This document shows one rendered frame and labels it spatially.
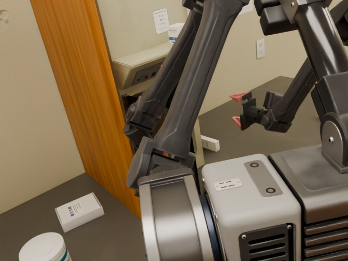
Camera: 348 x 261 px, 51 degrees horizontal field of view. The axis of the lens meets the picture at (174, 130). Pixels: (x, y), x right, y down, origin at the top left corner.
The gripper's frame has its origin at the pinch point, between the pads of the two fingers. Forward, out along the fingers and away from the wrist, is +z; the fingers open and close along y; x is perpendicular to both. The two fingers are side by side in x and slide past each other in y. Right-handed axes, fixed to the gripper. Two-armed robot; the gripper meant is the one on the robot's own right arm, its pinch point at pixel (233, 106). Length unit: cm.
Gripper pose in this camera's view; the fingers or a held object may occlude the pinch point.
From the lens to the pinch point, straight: 145.5
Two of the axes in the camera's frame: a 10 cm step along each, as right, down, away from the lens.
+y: -1.7, -8.6, -4.8
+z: -6.0, -3.0, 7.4
